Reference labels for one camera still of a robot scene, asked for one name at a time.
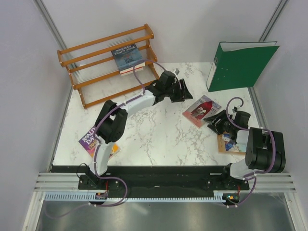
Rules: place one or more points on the yellow Roald Dahl book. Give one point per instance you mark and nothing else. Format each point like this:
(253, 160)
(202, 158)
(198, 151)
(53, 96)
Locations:
(88, 142)

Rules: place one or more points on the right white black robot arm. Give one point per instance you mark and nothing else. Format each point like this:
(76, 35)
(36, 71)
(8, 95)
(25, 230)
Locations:
(264, 150)

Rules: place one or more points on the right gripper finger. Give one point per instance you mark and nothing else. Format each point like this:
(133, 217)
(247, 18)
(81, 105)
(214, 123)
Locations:
(216, 117)
(213, 128)

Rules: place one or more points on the green lever arch binder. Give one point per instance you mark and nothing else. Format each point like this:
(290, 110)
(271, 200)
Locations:
(239, 64)

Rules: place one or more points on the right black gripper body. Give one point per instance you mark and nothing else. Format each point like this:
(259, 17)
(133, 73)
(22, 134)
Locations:
(224, 124)

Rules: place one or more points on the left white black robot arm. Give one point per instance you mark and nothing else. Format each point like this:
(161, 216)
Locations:
(111, 122)

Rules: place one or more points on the brown cover book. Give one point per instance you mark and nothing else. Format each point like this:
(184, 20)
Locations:
(227, 146)

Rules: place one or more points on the wooden two-tier book rack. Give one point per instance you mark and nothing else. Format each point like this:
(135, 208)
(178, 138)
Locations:
(93, 71)

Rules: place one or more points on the red Treehouse book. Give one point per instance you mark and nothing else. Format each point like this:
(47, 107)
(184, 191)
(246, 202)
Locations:
(131, 71)

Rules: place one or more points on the purple castle cover book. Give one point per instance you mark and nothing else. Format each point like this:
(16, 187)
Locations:
(203, 108)

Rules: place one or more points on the white slotted cable duct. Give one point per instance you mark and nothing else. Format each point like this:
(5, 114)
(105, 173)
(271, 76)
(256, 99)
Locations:
(104, 197)

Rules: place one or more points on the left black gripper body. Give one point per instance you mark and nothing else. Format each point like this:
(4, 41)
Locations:
(174, 93)

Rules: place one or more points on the blue Nineteen Eighty-Four book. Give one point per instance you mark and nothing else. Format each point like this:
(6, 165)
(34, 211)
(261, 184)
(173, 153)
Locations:
(128, 57)

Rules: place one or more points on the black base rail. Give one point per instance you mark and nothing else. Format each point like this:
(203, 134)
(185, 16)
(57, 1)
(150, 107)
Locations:
(157, 181)

